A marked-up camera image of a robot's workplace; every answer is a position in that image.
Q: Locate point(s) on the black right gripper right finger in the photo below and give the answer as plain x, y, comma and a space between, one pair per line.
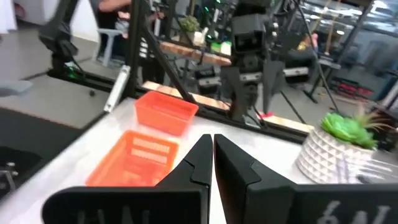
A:
242, 193

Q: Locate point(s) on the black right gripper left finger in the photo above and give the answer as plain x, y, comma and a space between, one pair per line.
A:
192, 193

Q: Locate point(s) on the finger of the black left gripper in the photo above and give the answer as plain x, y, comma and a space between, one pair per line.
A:
270, 77
234, 90

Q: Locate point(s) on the orange slotted plastic basket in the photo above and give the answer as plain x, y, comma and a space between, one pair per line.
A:
124, 168
164, 118

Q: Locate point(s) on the black background robot arm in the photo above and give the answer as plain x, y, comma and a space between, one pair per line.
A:
57, 40

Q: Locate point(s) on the thin black strut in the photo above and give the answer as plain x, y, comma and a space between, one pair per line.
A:
317, 56

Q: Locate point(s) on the wooden tabletop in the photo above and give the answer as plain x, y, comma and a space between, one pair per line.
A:
192, 54

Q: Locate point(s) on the small potted green plant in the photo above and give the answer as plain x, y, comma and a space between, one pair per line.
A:
189, 23

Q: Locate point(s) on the green succulent in white pot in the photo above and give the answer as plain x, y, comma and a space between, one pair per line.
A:
326, 158

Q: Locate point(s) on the silver metal bar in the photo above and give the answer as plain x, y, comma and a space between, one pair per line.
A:
116, 88

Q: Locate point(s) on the white stool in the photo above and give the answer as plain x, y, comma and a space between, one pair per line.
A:
109, 32

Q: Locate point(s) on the person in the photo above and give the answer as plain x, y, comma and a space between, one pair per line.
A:
112, 4

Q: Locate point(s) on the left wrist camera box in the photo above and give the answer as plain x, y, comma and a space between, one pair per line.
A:
248, 34

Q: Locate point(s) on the black diagonal frame strut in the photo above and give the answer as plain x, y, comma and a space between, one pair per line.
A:
168, 68

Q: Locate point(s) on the black frame post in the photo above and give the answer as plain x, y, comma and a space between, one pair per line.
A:
135, 46

